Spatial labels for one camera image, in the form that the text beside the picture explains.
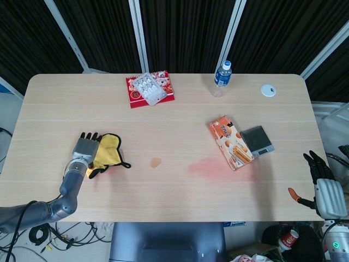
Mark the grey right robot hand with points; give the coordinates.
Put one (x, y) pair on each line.
(328, 195)

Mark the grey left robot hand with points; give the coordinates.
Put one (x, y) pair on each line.
(85, 148)

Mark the yellow cloth with black trim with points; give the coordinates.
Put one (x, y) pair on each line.
(109, 151)

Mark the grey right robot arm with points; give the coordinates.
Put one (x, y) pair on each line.
(336, 243)

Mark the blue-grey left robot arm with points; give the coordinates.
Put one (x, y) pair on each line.
(69, 181)

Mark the red instant noodle cup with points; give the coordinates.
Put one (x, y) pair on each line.
(288, 239)

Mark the red snack package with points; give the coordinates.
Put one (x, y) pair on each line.
(135, 98)

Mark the orange liquid spot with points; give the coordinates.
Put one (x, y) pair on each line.
(156, 162)

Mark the clear plastic blister tray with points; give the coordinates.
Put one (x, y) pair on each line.
(149, 88)

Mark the grey digital kitchen scale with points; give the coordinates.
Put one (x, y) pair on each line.
(257, 139)

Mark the orange biscuit box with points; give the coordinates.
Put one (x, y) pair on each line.
(230, 142)

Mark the white round desk grommet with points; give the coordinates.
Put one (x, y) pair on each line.
(268, 90)

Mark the dark grey robot torso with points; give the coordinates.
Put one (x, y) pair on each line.
(167, 243)

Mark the clear bottle with blue label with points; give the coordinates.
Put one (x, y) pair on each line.
(221, 77)

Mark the white partition post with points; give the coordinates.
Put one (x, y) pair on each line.
(68, 38)
(324, 58)
(233, 35)
(139, 35)

